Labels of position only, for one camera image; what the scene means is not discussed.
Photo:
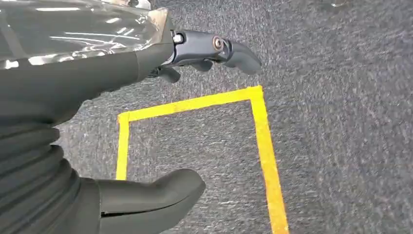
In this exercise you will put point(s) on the yellow floor tape square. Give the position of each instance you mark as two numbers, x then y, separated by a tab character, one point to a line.
264	145

